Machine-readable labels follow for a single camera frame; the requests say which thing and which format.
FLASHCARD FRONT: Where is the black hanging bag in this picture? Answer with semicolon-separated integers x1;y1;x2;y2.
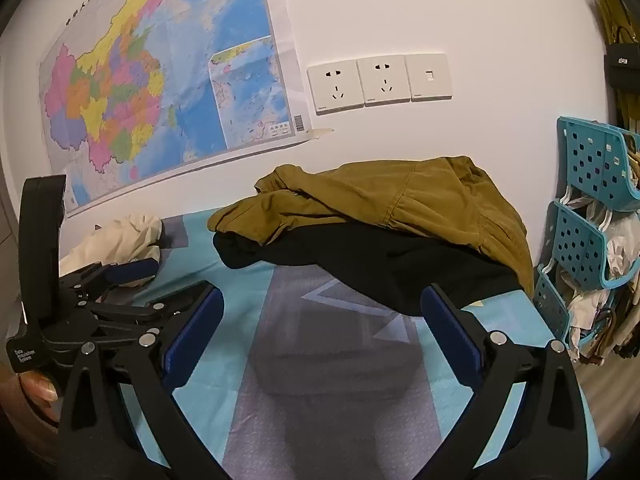
603;45;640;92

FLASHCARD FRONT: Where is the teal grey patterned bedsheet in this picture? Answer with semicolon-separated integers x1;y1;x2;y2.
60;210;611;480

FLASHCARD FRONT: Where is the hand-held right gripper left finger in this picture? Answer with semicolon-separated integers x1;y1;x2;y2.
57;280;226;480

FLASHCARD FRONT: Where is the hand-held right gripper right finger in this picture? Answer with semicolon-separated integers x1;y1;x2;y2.
419;282;601;480

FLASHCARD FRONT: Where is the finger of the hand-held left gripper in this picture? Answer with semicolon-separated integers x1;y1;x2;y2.
82;280;217;352
59;257;162;306

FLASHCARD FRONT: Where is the white crumpled cloth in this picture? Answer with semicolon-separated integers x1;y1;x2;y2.
602;215;640;281

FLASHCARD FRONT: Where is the colourful wall map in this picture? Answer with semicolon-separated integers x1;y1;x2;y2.
37;0;313;218

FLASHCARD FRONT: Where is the black garment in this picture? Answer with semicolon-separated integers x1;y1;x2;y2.
212;220;526;318

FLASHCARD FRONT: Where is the olive green garment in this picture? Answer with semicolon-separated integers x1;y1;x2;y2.
207;156;535;295

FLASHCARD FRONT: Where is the yellow hanging garment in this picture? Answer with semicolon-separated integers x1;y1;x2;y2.
597;0;640;131

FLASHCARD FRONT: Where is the person's left hand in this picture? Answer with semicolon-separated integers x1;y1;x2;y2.
15;372;65;431

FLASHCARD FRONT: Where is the teal tiered basket rack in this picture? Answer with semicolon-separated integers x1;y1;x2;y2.
532;116;640;361

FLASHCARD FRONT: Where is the cream cloth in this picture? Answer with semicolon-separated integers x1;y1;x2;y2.
60;212;165;288

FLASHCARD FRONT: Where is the brown leather belt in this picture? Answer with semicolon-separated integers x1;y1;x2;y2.
575;305;640;366

